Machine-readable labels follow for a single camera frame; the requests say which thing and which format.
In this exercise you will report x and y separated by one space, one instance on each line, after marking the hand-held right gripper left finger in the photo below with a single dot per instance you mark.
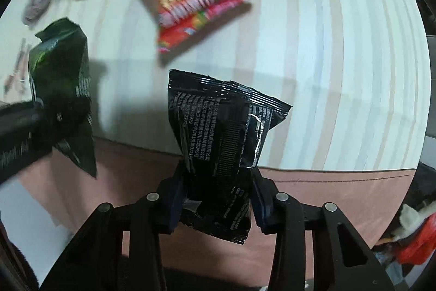
176 199

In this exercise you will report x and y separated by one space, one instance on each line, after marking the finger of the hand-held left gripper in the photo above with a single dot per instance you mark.
70 113

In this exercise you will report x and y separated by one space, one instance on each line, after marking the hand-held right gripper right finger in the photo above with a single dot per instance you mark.
259 202

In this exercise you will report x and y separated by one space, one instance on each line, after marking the black snack packet green print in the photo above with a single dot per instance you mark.
61 72

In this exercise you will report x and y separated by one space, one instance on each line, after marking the black snack packet white print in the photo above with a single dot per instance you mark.
218 141

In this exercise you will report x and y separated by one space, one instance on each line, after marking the pink bed sheet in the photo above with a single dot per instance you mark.
340 202

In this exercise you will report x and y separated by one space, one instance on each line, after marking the striped white blanket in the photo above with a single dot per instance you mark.
323 72

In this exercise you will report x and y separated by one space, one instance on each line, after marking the pile of red white clutter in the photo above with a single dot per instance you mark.
414 233

